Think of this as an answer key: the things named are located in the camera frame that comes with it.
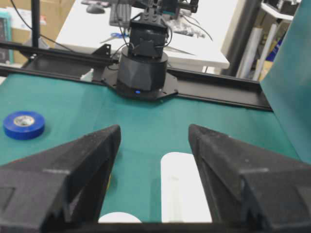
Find white plastic case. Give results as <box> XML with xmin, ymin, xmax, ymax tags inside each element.
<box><xmin>160</xmin><ymin>152</ymin><xmax>212</xmax><ymax>223</ymax></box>

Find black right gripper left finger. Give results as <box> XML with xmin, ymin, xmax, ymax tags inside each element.
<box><xmin>0</xmin><ymin>125</ymin><xmax>121</xmax><ymax>233</ymax></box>

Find black keyboard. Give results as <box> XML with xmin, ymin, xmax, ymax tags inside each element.
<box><xmin>109</xmin><ymin>3</ymin><xmax>131</xmax><ymax>28</ymax></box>

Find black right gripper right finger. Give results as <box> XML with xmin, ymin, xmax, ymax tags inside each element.
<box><xmin>188</xmin><ymin>124</ymin><xmax>311</xmax><ymax>233</ymax></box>

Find black aluminium frame rail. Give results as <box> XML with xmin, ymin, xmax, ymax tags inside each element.
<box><xmin>0</xmin><ymin>41</ymin><xmax>272</xmax><ymax>111</ymax></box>

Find green backdrop panel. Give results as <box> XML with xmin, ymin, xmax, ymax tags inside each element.
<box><xmin>260</xmin><ymin>0</ymin><xmax>311</xmax><ymax>163</ymax></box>

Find black computer mouse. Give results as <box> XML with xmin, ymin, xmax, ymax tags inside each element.
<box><xmin>86</xmin><ymin>4</ymin><xmax>105</xmax><ymax>14</ymax></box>

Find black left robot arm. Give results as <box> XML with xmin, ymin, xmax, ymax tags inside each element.
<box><xmin>102</xmin><ymin>0</ymin><xmax>198</xmax><ymax>100</ymax></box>

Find blue handled scissors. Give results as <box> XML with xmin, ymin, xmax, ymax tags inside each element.
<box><xmin>100</xmin><ymin>33</ymin><xmax>129</xmax><ymax>44</ymax></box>

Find green table cloth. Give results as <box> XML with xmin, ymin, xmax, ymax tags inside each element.
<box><xmin>0</xmin><ymin>74</ymin><xmax>298</xmax><ymax>222</ymax></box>

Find white background desk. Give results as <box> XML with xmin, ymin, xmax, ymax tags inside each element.
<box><xmin>56</xmin><ymin>0</ymin><xmax>230</xmax><ymax>72</ymax></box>

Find blue tape roll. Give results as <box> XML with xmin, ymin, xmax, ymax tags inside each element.
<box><xmin>3</xmin><ymin>111</ymin><xmax>45</xmax><ymax>140</ymax></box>

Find cardboard box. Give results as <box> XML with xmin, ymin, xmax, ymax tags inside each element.
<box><xmin>9</xmin><ymin>0</ymin><xmax>76</xmax><ymax>64</ymax></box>

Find white tape roll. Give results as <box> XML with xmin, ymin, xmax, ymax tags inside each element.
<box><xmin>98</xmin><ymin>212</ymin><xmax>141</xmax><ymax>223</ymax></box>

